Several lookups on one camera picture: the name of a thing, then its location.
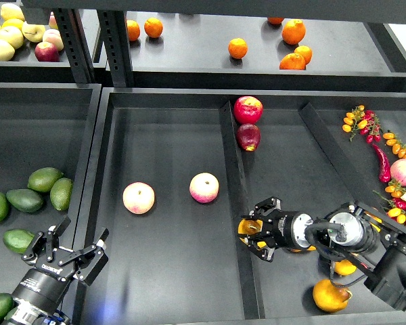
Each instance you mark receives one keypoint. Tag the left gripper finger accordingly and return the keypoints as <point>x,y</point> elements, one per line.
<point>88,261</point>
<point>45,244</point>

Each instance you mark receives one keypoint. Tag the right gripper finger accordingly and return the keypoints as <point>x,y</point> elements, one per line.
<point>259,249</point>
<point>263,210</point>

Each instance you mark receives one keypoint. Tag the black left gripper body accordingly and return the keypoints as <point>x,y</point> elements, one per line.
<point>59,265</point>

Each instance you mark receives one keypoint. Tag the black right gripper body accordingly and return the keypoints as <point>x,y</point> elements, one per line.
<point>273,229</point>

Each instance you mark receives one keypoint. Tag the dark green avocado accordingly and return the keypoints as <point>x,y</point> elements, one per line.
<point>17,240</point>
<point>25,200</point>

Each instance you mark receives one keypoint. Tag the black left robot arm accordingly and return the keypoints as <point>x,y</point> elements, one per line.
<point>39,294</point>

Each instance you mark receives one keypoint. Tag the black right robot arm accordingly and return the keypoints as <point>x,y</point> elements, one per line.
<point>371,241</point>

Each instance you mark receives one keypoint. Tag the green avocado right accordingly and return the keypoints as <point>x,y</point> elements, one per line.
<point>60,194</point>

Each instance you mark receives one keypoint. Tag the green avocado top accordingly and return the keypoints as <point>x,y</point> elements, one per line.
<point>42,180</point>

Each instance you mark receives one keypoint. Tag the yellow pear bottom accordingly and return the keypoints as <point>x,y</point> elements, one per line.
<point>330,298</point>

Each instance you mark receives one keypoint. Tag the yellow pear with stem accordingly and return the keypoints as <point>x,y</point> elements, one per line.
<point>344,267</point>

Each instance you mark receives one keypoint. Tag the yellow pear with brown top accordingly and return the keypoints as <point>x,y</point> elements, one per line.
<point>377,219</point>

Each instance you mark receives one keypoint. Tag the pink apple centre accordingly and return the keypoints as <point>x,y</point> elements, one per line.
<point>204,187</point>

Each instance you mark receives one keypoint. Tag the pink apple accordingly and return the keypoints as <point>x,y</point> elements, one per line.
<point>204,187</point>
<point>138,198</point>

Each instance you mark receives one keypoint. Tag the dark red apple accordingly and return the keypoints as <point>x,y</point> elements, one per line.
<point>248,137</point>

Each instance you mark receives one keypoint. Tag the pink apple left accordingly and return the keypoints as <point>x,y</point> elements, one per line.
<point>138,198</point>

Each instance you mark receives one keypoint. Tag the black middle produce bin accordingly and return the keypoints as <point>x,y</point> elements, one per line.
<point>182,262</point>

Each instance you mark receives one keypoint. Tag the black produce bin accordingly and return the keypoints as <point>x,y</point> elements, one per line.
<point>44,125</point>
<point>182,262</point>

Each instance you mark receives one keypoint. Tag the bright red apple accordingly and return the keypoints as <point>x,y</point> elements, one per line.
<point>247,109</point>

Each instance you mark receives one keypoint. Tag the black left produce bin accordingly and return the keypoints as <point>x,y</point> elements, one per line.
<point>44,125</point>

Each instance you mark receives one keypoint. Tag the red chili pepper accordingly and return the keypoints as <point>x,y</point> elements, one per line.
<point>384,169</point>

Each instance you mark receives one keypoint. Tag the mixed cherry tomato cluster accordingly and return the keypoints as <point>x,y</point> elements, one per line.
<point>393,205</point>

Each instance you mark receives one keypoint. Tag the orange red cherry tomato bunch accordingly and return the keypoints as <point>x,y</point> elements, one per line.
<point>360,121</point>

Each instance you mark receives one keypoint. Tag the pink peach right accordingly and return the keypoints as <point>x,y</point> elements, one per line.
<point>398,171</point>

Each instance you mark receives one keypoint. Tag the orange front right shelf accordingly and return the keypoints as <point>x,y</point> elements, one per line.
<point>292,61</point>

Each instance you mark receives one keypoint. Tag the orange centre shelf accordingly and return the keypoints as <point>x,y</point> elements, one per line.
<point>237,48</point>

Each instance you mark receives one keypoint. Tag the orange behind front right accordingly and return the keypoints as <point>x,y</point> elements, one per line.
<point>305,51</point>

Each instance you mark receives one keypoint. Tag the black upper right shelf tray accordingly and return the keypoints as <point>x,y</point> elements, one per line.
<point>193,52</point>

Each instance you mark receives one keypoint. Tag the black shelf tray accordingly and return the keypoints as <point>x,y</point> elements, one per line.
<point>25,68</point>
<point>193,52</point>

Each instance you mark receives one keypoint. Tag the black upper left shelf tray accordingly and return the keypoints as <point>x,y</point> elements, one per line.
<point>25,68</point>

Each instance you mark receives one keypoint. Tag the large orange right shelf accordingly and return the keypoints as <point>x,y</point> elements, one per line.
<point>293,31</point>

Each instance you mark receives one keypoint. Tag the orange under top shelf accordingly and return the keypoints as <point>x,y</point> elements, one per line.
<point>275,20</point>

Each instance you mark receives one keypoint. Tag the red apple on left shelf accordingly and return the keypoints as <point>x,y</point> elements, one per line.
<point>47,52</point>

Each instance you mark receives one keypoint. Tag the pale peach on left shelf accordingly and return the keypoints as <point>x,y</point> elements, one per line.
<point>53,36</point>

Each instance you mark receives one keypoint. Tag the black shelf upright post left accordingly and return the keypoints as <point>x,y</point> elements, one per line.
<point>75,44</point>

